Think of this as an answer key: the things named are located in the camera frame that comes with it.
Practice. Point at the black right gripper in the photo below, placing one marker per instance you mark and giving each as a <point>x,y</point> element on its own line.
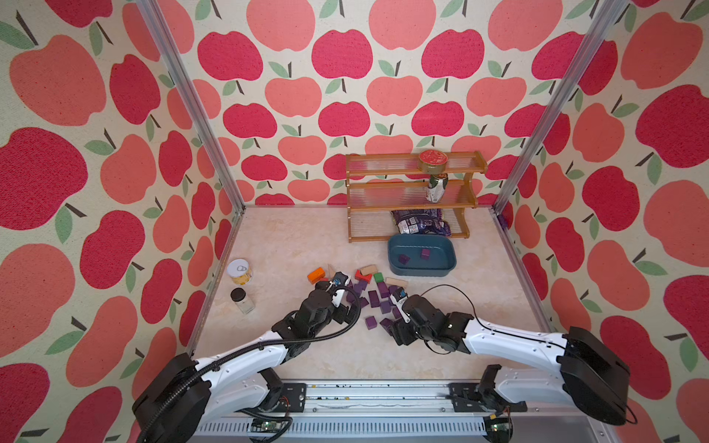
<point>398,331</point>

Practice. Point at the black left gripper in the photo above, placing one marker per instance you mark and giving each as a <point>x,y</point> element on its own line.
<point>343,315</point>

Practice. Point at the purple wedge brick front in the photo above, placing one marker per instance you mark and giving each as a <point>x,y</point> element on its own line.
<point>386,324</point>

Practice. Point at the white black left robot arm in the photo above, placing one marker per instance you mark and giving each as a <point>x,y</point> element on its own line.
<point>188,392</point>

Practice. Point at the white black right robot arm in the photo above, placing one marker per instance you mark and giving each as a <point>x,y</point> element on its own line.
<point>579,369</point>

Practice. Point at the teal storage bin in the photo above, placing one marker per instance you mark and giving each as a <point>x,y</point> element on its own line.
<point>404,255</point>

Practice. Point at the orange block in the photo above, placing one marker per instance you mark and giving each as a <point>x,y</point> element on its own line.
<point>317,276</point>

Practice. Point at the red block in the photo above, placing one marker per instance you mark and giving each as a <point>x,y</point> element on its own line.
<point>361,277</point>

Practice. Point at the purple upright brick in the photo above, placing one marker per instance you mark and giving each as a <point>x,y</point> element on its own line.
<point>383,290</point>

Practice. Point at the tan wooden flat block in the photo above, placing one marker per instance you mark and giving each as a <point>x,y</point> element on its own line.
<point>396,282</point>

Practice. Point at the purple snack bag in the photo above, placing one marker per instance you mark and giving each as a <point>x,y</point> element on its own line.
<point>421,221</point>

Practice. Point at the glass jar black lid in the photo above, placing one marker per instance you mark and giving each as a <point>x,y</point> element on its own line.
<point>242,300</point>

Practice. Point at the yellow peach tin can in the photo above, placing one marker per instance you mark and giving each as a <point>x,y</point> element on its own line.
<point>239,271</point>

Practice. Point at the orange wooden shelf rack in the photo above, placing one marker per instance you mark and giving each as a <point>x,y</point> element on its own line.
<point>378,184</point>

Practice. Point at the small green white bottle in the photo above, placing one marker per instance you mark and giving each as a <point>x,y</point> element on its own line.
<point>437,187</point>

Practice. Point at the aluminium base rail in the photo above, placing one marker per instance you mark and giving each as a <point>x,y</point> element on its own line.
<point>423,411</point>

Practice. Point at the aluminium left corner post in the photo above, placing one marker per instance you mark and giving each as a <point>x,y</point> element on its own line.
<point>160,31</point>

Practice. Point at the aluminium corner post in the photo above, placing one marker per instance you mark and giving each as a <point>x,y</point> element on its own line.
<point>160,31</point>
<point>601,25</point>

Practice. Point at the aluminium right corner post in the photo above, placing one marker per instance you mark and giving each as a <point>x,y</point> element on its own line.
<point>601,25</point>

